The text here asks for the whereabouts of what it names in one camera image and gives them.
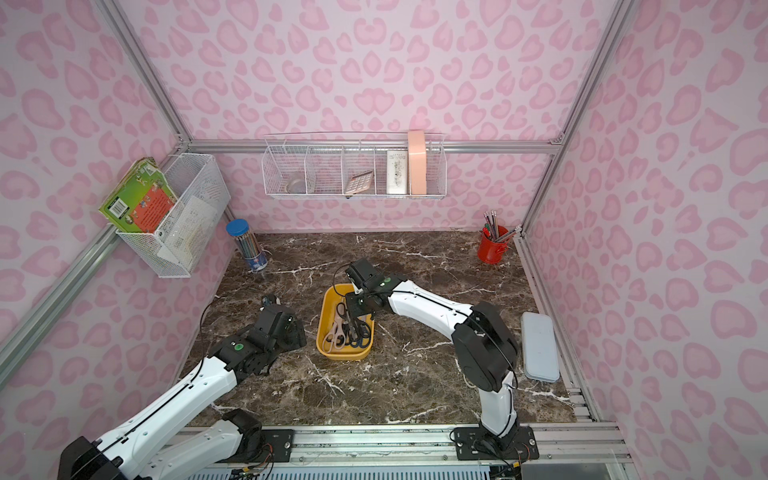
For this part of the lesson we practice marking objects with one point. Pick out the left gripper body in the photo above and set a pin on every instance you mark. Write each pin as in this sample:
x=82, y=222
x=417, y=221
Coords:
x=285, y=330

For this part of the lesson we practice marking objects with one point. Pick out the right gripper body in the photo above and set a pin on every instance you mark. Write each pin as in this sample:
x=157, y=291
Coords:
x=357, y=305

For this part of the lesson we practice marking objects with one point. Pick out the all black scissors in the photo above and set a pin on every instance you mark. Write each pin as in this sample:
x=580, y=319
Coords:
x=341, y=315

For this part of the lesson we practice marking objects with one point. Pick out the yellow plastic storage box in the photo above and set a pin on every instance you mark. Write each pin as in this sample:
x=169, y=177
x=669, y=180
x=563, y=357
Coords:
x=334, y=295

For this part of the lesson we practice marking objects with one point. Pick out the small grey handled scissors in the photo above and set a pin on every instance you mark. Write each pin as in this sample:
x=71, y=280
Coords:
x=361, y=327

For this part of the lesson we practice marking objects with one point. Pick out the blue handled scissors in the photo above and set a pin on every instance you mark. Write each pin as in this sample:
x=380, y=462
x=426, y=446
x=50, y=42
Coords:
x=360, y=342

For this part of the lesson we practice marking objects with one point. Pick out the pink scissors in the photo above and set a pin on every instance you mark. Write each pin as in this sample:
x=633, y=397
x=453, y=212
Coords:
x=335, y=339

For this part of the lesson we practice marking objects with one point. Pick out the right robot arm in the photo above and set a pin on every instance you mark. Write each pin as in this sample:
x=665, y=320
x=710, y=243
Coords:
x=485, y=348

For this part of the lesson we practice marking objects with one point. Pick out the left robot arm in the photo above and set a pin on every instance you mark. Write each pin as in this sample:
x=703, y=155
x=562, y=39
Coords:
x=138, y=449

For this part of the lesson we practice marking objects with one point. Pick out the blue lid pencil tube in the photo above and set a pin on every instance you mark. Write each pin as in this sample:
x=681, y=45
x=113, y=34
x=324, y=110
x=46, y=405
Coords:
x=246, y=242

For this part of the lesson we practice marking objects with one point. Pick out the pink calculator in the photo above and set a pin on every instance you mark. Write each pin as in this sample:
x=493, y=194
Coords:
x=359, y=183

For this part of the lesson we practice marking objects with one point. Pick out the white paper sheet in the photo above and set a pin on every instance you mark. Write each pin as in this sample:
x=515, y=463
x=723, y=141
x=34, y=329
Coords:
x=186, y=236

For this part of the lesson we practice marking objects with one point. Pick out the red pen cup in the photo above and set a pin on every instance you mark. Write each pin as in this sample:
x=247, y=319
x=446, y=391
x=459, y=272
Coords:
x=495, y=239

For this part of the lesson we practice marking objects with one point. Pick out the pink pencil case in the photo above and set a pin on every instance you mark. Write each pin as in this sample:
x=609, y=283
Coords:
x=417, y=162

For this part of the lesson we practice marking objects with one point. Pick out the white rectangular case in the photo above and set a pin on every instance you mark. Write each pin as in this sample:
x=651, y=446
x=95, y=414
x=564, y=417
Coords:
x=540, y=353

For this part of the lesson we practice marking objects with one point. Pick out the green red booklet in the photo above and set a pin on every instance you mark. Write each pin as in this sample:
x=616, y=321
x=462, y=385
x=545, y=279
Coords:
x=141, y=201

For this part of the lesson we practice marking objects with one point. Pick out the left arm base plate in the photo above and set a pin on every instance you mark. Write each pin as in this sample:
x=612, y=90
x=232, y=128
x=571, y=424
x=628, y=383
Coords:
x=273, y=445

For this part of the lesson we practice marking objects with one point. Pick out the long white wire shelf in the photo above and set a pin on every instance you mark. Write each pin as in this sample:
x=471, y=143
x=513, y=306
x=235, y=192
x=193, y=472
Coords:
x=315, y=164

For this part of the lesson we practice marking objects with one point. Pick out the white wire wall basket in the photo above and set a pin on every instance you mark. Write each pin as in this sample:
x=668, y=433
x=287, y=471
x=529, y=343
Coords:
x=189, y=175

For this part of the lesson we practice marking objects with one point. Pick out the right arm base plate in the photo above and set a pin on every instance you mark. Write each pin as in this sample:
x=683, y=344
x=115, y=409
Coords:
x=475, y=443

